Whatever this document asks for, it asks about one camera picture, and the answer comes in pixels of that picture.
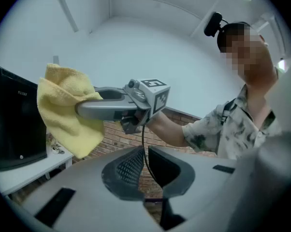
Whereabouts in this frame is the small potted succulent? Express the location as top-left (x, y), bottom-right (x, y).
top-left (50, 141), bottom-right (65, 155)

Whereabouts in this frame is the black head-worn camera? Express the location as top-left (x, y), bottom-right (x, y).
top-left (203, 12), bottom-right (230, 38)

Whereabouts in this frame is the yellow cleaning cloth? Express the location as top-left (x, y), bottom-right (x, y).
top-left (36, 63), bottom-right (105, 159)

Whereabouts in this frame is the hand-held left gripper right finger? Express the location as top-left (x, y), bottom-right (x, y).
top-left (147, 145), bottom-right (239, 232)

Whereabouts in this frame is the white low table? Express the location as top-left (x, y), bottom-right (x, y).
top-left (0, 150), bottom-right (75, 198)

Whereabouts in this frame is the grey harness strap with buckle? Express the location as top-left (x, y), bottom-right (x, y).
top-left (220, 98), bottom-right (236, 126)

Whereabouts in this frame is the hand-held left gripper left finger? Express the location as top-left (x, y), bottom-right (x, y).
top-left (15, 145), bottom-right (160, 232)

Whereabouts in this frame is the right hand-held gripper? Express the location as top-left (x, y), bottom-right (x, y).
top-left (74, 78), bottom-right (172, 135)

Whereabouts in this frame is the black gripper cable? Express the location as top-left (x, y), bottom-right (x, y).
top-left (141, 124), bottom-right (163, 187)

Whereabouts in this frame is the black box appliance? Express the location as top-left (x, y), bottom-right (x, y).
top-left (0, 63), bottom-right (48, 172)

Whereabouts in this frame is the person's right forearm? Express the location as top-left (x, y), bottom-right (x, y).
top-left (146, 110), bottom-right (188, 147)

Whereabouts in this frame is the person's patterned shirt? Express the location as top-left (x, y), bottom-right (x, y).
top-left (183, 66), bottom-right (284, 160)

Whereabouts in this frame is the person's head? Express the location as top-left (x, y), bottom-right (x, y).
top-left (217, 21), bottom-right (279, 91)

